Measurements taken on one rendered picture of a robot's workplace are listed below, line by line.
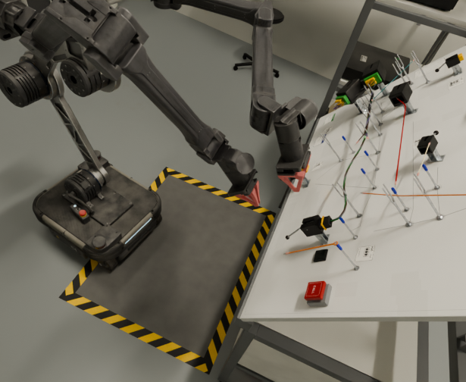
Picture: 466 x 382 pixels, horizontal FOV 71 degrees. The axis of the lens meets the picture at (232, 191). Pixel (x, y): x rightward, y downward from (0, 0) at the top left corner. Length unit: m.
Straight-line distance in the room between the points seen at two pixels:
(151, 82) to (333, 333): 0.97
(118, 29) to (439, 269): 0.79
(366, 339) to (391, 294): 0.47
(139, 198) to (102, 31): 1.54
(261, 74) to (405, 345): 1.01
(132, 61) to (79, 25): 0.10
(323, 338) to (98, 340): 1.21
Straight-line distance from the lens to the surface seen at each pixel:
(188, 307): 2.02
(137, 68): 0.69
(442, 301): 0.80
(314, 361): 1.20
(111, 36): 0.66
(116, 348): 1.98
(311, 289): 0.92
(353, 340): 1.28
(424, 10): 1.73
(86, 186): 2.01
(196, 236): 2.23
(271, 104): 0.81
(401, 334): 1.37
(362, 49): 2.09
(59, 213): 2.13
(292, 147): 0.82
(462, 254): 0.86
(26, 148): 2.92
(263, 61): 0.97
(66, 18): 0.67
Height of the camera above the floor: 1.89
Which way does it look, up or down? 49 degrees down
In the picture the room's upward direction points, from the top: 13 degrees clockwise
